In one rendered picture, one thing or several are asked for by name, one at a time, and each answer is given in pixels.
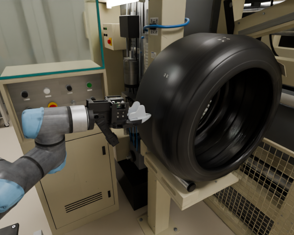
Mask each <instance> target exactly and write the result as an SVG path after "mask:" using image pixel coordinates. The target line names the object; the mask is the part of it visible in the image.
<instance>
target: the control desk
mask: <svg viewBox="0 0 294 235"><path fill-rule="evenodd" d="M0 91H1V94H2V97H3V100H4V102H5V105H6V108H7V111H8V113H9V116H10V119H11V122H12V124H13V127H14V130H15V133H16V136H17V138H18V141H19V144H20V146H21V149H22V152H23V155H24V154H26V153H27V152H29V151H30V150H31V149H33V148H34V147H35V140H34V139H32V138H29V139H27V138H25V137H24V134H23V129H22V120H21V115H22V112H23V111H24V110H28V109H37V108H41V107H43V108H48V107H61V106H75V105H84V106H86V99H91V100H92V101H95V100H104V99H105V96H108V87H107V78H106V69H95V70H87V71H78V72H69V73H60V74H51V75H42V76H29V77H20V78H11V79H2V80H0ZM65 147H66V152H67V157H66V164H65V166H64V168H63V169H62V170H61V171H58V172H56V173H53V174H46V175H45V176H44V177H43V178H42V179H41V180H40V181H38V182H37V183H36V184H35V188H36V191H37V194H38V196H39V199H40V202H41V205H42V208H43V210H44V213H45V216H46V218H47V221H48V224H49V227H50V230H51V233H52V235H64V234H66V233H68V232H70V231H72V230H74V229H77V228H79V227H81V226H83V225H86V224H88V223H90V222H92V221H95V220H97V219H99V218H102V217H104V216H106V215H108V214H111V213H113V212H115V211H117V210H119V200H118V191H117V181H116V171H115V161H114V151H113V146H112V145H110V144H109V143H108V142H107V141H106V139H105V135H104V134H103V132H102V131H101V130H100V128H99V127H98V126H97V124H96V123H94V129H93V130H87V131H84V132H76V133H69V134H65Z"/></svg>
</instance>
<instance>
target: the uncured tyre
mask: <svg viewBox="0 0 294 235"><path fill-rule="evenodd" d="M225 36H226V37H229V38H231V39H232V40H229V41H226V42H224V43H222V42H220V41H216V40H217V39H219V38H222V37H225ZM165 71H166V72H169V73H171V74H170V75H169V77H168V78H167V80H165V79H163V78H162V76H163V74H164V73H165ZM281 92H282V75H281V70H280V67H279V64H278V62H277V60H276V58H275V56H274V54H273V52H272V51H271V49H270V48H269V47H268V46H267V45H266V44H265V43H263V42H262V41H260V40H257V39H255V38H253V37H250V36H247V35H232V34H216V33H196V34H192V35H188V36H185V37H183V38H181V39H178V40H176V41H175V42H173V43H171V44H170V45H168V46H167V47H166V48H164V49H163V50H162V51H161V52H160V53H159V54H158V55H157V56H156V57H155V58H154V60H153V61H152V62H151V64H150V65H149V67H148V68H147V70H146V72H145V74H144V76H143V78H142V80H141V82H140V85H139V88H138V91H137V95H136V100H135V101H138V102H139V103H140V105H143V106H144V107H145V113H148V114H151V117H150V118H149V119H148V120H146V121H145V122H143V123H142V124H140V125H138V126H137V129H138V132H139V135H140V137H141V139H142V141H143V142H144V144H145V145H146V146H147V148H148V149H149V150H150V151H151V152H152V153H153V154H154V155H155V156H156V157H157V159H158V160H159V161H160V162H161V163H162V164H163V165H164V166H165V167H166V168H167V169H168V170H169V171H170V172H171V173H172V174H174V175H175V176H177V177H179V178H181V179H183V180H186V181H190V182H201V181H211V180H216V179H219V178H221V177H223V176H226V175H227V174H229V173H231V172H232V171H234V170H235V169H236V168H238V167H239V166H240V165H241V164H243V163H244V162H245V161H246V160H247V159H248V158H249V157H250V156H251V154H252V153H253V152H254V151H255V150H256V148H257V147H258V146H259V144H260V143H261V141H262V140H263V138H264V137H265V135H266V134H267V132H268V130H269V128H270V126H271V124H272V122H273V120H274V117H275V115H276V112H277V109H278V106H279V103H280V98H281ZM211 100H212V101H211ZM210 101H211V103H210V106H209V108H208V110H207V111H206V113H205V114H204V116H203V117H202V115H203V113H204V111H205V109H206V107H207V106H208V104H209V102H210ZM201 117H202V118H201Z"/></svg>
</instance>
